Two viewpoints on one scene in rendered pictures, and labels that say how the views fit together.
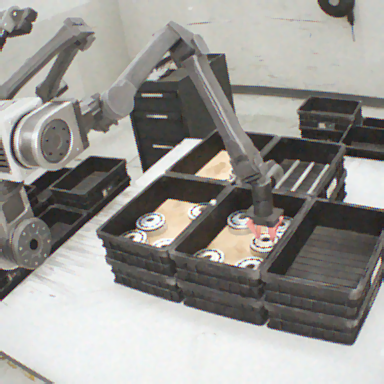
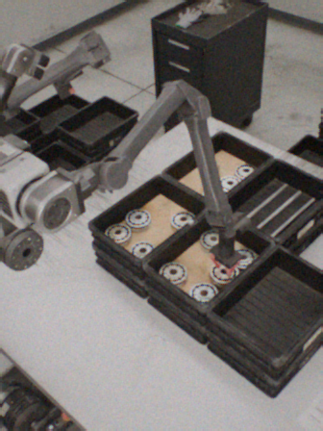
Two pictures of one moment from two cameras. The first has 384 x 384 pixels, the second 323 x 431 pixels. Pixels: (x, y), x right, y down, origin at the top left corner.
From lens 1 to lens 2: 69 cm
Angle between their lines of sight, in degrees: 16
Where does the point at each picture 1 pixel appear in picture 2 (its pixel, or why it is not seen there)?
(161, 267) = (135, 269)
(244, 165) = (215, 218)
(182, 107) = (206, 66)
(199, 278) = (161, 290)
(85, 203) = (89, 152)
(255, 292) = (201, 319)
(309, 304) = (240, 349)
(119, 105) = (115, 181)
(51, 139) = (53, 213)
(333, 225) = (290, 272)
